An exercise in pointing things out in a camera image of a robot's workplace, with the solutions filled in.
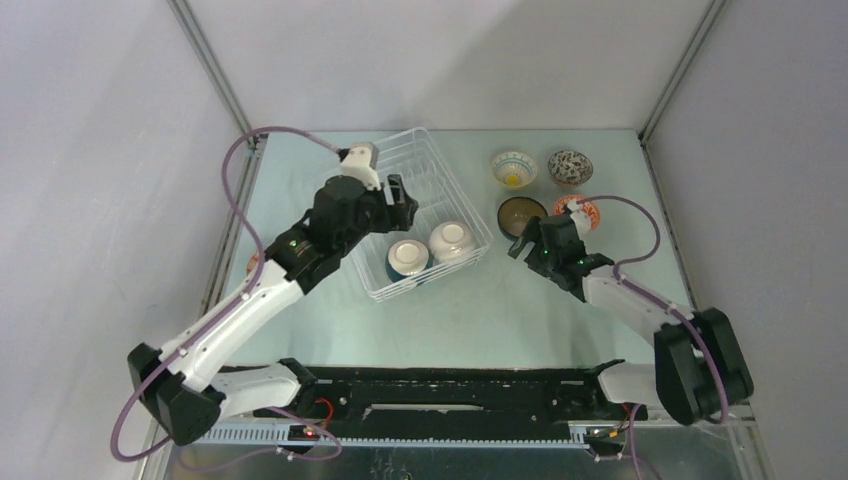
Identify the white and navy bowl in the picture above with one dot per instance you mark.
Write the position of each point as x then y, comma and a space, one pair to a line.
407, 258

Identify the plain white bowl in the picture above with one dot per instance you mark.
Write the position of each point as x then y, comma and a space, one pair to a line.
450, 241

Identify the white wire dish rack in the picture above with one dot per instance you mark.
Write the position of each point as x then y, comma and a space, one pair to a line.
414, 155

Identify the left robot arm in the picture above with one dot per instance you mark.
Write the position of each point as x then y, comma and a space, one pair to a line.
181, 384

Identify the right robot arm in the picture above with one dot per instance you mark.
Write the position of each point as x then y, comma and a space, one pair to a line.
649, 311

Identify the yellow patterned bowl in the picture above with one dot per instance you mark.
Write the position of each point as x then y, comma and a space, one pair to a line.
513, 169

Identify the aluminium frame rail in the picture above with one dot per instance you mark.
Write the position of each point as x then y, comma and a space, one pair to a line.
191, 26

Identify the blue zigzag orange-inside bowl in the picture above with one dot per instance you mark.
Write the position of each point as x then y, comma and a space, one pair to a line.
252, 263

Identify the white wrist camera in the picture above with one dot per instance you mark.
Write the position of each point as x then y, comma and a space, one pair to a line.
359, 161
579, 217

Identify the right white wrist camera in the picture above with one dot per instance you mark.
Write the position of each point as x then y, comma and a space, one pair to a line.
579, 217

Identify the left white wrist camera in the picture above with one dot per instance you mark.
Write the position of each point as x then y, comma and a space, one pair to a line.
359, 161

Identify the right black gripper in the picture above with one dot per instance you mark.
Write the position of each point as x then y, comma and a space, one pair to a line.
532, 232

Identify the white bowl red rings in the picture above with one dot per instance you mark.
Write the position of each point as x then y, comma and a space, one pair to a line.
586, 208

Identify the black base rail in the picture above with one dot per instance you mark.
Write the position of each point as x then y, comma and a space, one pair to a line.
454, 405

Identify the dark teal bowl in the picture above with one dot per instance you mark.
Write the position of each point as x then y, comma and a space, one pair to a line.
514, 213

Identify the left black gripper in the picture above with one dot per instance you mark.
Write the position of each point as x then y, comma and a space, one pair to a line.
393, 216

